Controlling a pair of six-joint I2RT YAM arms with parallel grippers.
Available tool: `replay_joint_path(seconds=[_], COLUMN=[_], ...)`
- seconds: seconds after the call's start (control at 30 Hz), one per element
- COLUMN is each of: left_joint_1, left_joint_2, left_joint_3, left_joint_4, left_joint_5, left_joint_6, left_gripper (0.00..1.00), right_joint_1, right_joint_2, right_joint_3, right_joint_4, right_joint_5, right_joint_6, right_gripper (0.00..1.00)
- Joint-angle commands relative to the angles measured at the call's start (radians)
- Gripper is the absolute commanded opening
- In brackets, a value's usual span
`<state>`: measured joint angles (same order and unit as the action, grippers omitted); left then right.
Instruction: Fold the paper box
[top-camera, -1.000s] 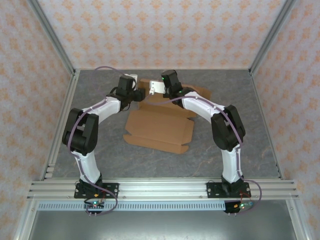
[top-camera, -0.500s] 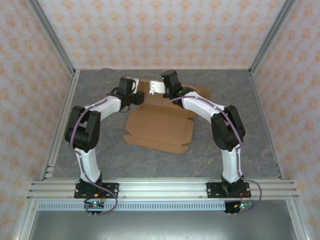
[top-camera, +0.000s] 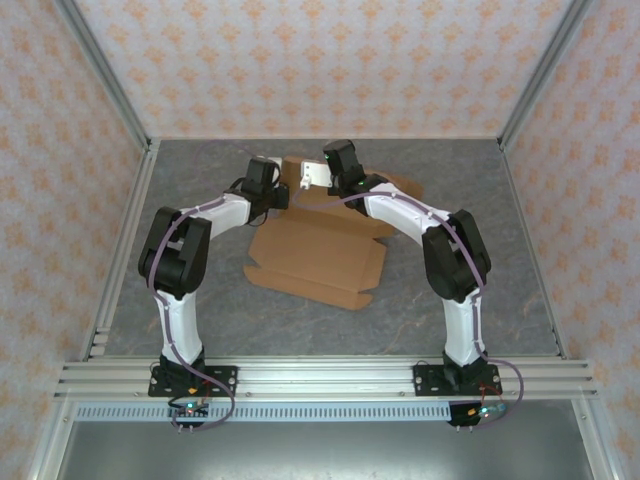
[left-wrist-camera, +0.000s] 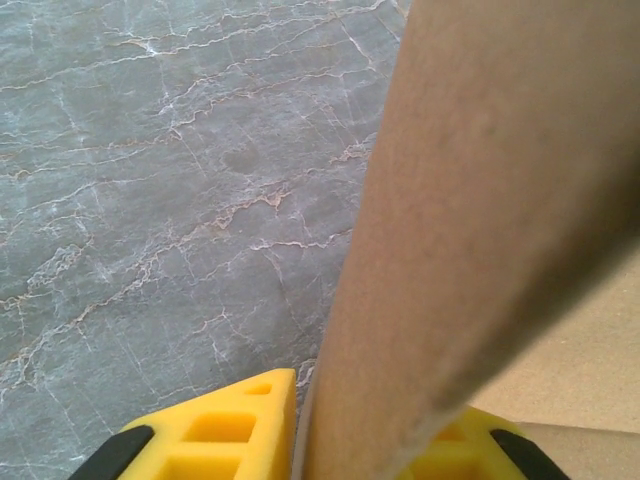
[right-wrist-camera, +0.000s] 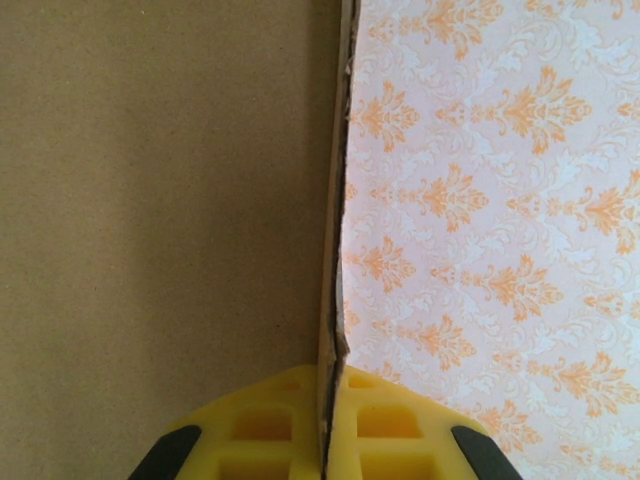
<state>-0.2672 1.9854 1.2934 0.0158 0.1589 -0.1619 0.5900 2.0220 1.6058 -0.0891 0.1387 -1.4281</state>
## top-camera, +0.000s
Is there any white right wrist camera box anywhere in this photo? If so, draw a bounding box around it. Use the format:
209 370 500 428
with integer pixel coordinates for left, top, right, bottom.
298 158 334 190

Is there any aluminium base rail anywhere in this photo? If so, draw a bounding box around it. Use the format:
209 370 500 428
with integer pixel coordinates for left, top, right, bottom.
53 357 599 401

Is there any aluminium side rail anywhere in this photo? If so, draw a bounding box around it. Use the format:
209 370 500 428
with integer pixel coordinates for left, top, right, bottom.
82 139 161 361
499 139 569 361

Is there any aluminium lower frame bar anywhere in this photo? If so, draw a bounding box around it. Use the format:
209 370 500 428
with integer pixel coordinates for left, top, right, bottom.
27 399 76 480
572 399 619 480

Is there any brown cardboard box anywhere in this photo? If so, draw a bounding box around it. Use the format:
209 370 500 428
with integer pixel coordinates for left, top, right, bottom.
243 155 424 312

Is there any grey slotted cable duct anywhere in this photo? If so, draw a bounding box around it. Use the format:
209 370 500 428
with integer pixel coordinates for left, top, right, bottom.
74 403 506 424

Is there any aluminium frame post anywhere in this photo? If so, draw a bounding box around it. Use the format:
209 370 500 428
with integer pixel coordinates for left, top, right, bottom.
53 0 154 151
497 0 599 151

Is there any grey metal panel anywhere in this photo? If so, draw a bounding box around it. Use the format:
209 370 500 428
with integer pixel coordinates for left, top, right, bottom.
54 419 596 480

